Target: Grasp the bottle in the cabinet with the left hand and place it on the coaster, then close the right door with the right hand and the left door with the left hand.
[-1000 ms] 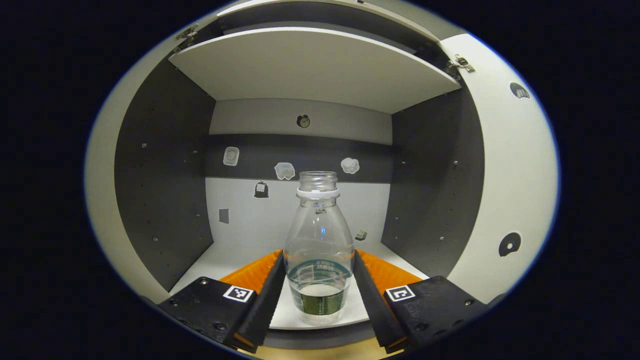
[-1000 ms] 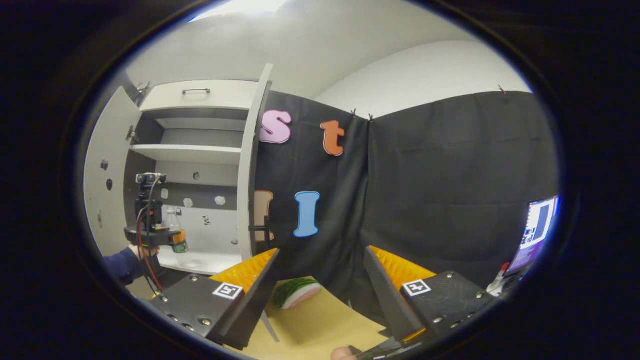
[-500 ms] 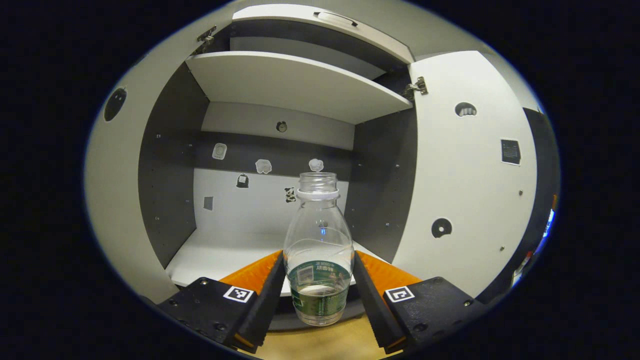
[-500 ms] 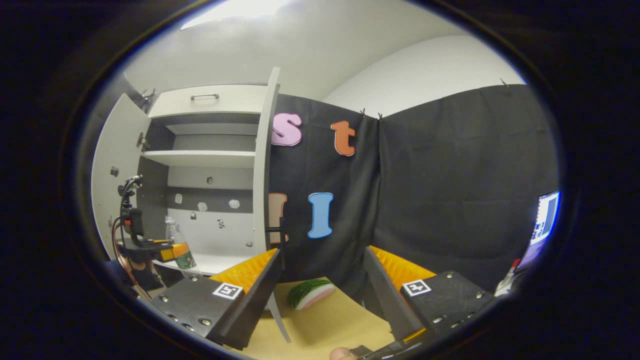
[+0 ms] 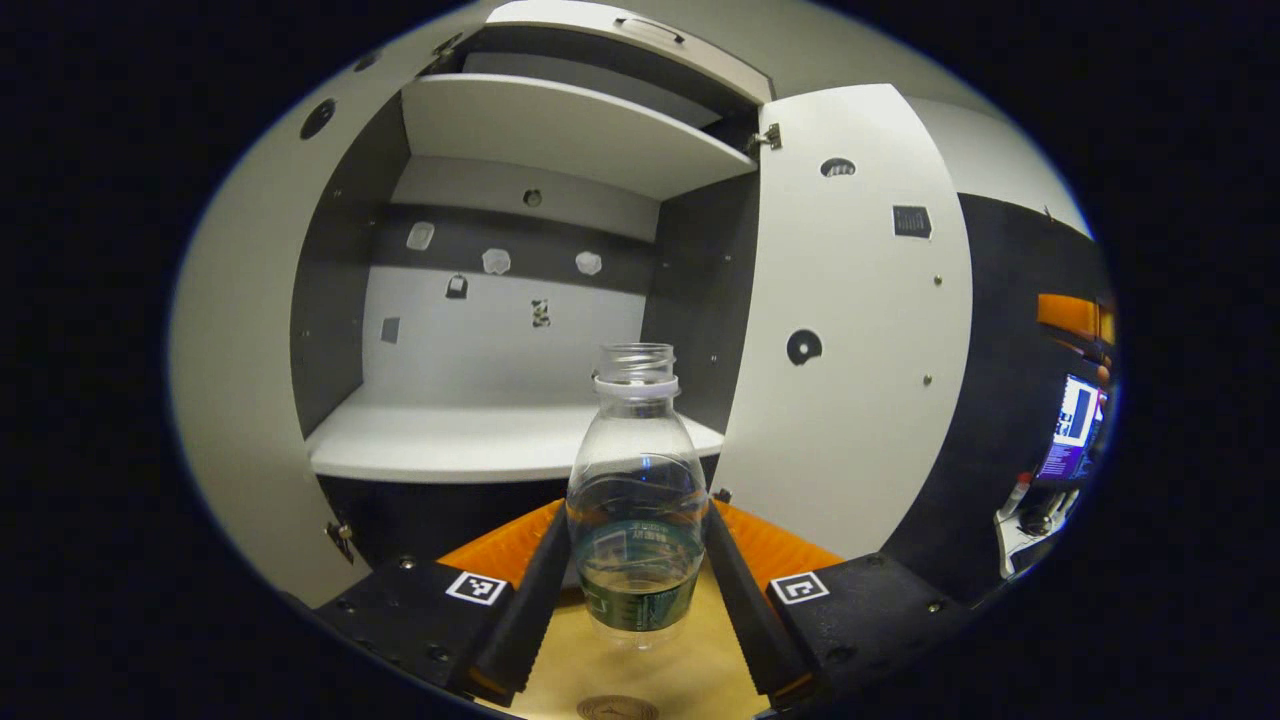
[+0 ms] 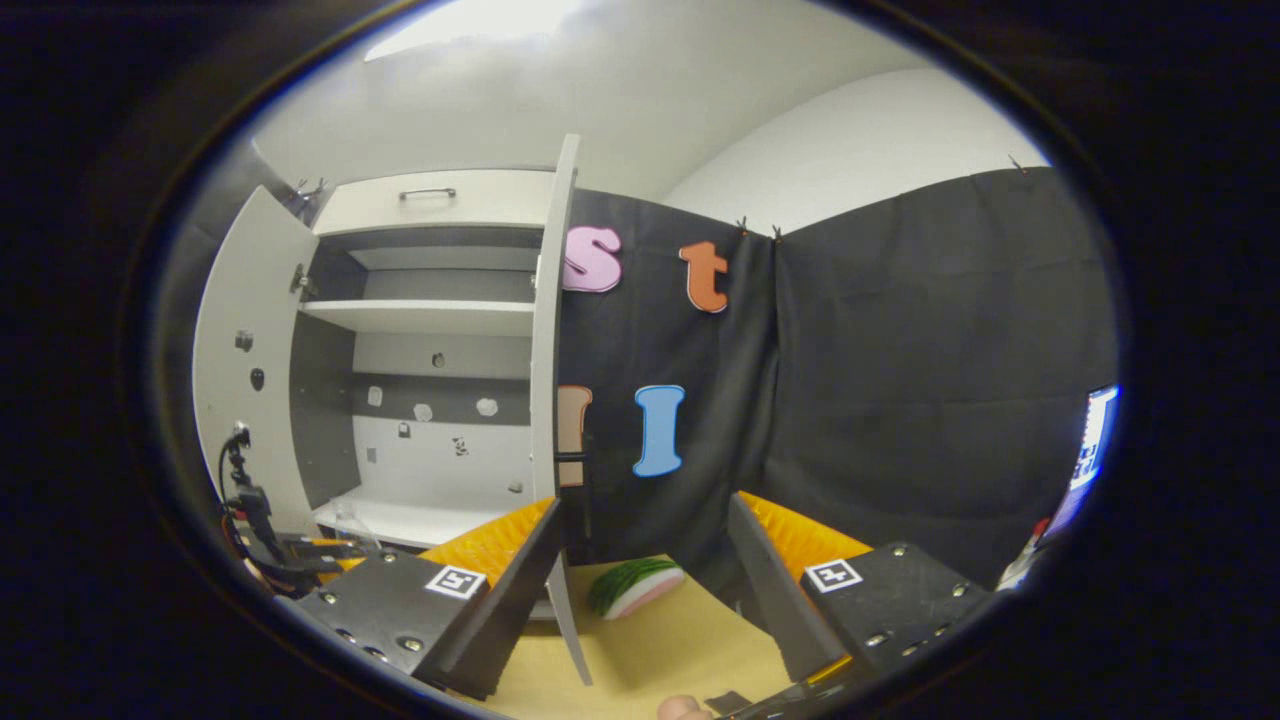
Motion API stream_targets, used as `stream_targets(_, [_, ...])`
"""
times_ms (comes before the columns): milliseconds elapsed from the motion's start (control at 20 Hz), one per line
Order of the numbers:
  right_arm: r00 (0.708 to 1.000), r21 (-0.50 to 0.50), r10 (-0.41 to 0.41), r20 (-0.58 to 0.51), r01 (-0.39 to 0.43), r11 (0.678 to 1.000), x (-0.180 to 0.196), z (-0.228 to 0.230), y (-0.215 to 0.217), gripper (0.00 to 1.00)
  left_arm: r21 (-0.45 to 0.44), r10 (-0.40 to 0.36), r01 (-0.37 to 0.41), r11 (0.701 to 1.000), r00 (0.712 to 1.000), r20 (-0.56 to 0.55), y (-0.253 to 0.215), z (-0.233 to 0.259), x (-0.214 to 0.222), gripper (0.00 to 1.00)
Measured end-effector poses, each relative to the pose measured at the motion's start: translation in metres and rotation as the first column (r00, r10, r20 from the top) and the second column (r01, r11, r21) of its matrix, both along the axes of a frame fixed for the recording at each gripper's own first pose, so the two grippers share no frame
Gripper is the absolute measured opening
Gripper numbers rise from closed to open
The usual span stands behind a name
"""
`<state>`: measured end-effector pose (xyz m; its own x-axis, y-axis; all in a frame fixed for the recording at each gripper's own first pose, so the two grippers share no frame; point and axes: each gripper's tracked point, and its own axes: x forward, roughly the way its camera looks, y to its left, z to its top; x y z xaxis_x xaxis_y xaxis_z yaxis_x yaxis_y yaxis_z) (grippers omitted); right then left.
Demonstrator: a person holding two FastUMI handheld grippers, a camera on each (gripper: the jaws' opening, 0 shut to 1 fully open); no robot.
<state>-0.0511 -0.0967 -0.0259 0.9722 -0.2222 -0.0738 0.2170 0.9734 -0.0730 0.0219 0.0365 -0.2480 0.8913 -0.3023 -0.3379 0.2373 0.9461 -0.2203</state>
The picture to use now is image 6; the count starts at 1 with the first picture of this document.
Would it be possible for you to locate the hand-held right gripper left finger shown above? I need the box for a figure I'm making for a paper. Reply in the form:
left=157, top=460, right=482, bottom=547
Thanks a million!
left=290, top=497, right=566, bottom=701

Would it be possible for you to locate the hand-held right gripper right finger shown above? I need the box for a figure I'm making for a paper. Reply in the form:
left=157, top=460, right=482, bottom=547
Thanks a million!
left=727, top=492, right=1001, bottom=698

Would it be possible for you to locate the white and grey cabinet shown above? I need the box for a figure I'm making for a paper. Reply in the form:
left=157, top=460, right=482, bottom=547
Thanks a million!
left=288, top=168, right=561, bottom=621

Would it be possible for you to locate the white cabinet door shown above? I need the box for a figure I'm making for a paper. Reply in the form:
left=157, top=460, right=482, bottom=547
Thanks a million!
left=530, top=133, right=593, bottom=688
left=192, top=185, right=321, bottom=536

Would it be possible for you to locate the white cabinet shelf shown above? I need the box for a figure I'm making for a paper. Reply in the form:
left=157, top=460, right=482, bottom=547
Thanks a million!
left=298, top=298, right=536, bottom=338

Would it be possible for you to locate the white cabinet drawer front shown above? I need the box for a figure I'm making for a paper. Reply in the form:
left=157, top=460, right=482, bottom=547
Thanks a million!
left=312, top=168, right=556, bottom=238

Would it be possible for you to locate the watermelon slice toy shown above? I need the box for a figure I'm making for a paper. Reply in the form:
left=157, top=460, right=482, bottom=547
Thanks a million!
left=587, top=558, right=687, bottom=621

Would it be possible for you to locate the black backdrop cloth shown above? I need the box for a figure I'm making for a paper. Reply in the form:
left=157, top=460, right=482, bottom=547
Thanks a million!
left=150, top=140, right=1121, bottom=601

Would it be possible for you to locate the computer monitor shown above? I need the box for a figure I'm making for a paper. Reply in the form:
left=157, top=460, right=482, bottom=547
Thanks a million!
left=1068, top=384, right=1120, bottom=493

